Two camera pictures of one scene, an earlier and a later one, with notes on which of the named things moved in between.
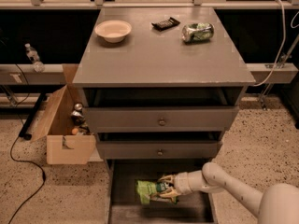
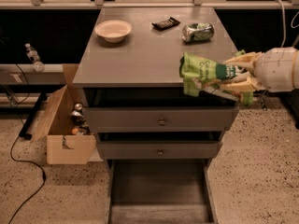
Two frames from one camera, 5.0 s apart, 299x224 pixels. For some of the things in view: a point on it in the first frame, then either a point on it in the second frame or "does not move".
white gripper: x=181 y=183 to x=275 y=69
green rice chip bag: x=146 y=189 to x=196 y=71
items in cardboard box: x=78 y=119 does not move
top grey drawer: x=156 y=110 does not move
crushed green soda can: x=197 y=32 does not move
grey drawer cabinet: x=162 y=87 does not move
